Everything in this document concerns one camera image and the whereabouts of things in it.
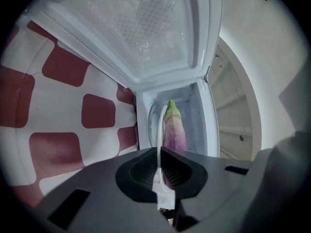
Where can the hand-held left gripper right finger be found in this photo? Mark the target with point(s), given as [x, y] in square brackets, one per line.
[218, 178]

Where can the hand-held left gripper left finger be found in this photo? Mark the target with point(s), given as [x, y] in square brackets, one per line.
[104, 198]

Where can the purple eggplant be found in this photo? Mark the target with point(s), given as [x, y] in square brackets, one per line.
[175, 127]

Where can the white microwave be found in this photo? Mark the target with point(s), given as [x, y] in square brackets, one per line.
[136, 33]

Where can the red white checkered tablecloth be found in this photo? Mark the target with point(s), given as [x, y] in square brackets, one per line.
[58, 115]

